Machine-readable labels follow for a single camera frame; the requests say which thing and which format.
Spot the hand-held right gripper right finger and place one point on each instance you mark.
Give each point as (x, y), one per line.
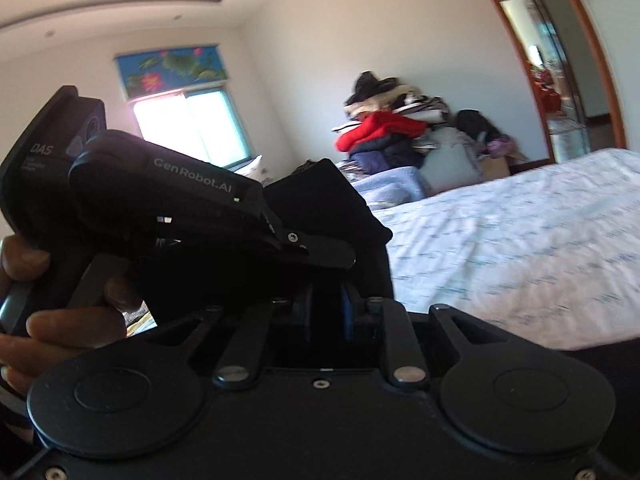
(347, 312)

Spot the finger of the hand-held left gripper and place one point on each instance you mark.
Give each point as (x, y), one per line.
(320, 252)

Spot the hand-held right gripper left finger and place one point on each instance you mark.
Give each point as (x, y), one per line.
(302, 310)

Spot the black pants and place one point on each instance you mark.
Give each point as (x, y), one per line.
(345, 210)

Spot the person's left hand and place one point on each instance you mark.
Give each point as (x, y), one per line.
(75, 327)

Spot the window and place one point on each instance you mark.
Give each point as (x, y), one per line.
(192, 127)

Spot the blue striped blanket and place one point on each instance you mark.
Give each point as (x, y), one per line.
(395, 182)

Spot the navy jacket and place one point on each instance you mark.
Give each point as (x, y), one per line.
(385, 152)

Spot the red jacket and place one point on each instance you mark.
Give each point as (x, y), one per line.
(372, 132)

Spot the floral roller blind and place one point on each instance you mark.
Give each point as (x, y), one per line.
(170, 67)

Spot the pale grey bag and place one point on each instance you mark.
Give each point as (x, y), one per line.
(450, 166)

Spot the pile of clothes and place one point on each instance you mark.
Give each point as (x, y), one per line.
(400, 105)

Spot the white printed bedsheet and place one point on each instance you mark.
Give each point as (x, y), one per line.
(510, 255)

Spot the cardboard box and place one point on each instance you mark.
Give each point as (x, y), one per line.
(495, 166)

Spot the black bag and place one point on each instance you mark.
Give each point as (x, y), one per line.
(472, 122)

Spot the purple cloth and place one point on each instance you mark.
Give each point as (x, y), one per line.
(500, 147)

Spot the red gift boxes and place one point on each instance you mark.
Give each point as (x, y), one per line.
(545, 91)

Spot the white wardrobe sliding door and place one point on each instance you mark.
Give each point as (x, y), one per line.
(615, 20)

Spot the wooden door frame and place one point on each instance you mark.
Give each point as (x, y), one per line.
(607, 75)

